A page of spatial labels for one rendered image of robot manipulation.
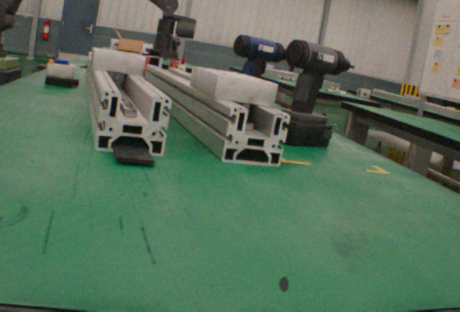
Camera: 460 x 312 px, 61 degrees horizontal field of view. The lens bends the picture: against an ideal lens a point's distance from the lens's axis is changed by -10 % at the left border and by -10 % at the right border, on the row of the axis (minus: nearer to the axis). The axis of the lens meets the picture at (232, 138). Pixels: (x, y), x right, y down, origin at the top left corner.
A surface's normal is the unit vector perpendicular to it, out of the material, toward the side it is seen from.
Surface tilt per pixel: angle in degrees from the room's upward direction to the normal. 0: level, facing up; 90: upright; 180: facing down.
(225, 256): 0
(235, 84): 90
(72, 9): 90
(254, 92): 90
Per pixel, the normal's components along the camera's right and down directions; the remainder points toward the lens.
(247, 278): 0.18, -0.97
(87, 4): 0.23, 0.23
